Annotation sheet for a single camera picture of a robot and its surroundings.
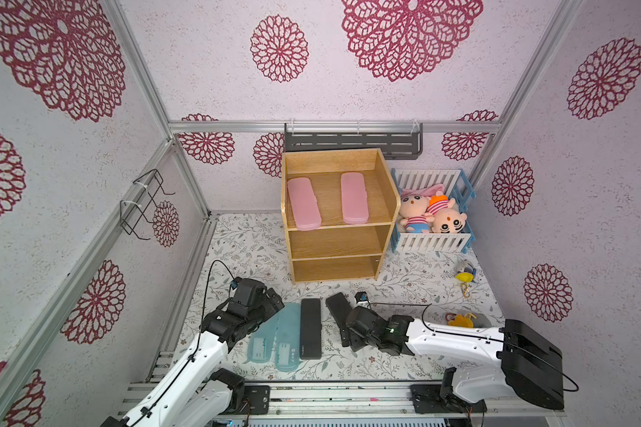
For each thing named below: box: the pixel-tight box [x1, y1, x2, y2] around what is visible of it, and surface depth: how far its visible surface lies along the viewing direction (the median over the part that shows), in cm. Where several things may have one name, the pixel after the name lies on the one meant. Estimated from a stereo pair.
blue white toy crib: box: [390, 168, 477, 254], surface depth 107 cm
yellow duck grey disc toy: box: [445, 312, 493, 329], surface depth 86 cm
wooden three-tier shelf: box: [280, 148, 401, 285], surface depth 87 cm
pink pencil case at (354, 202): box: [340, 171, 370, 225], surface depth 81 cm
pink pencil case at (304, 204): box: [286, 177, 322, 232], surface depth 79 cm
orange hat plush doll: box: [423, 190, 468, 234], surface depth 105 cm
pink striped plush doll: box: [398, 183, 446, 234], surface depth 105 cm
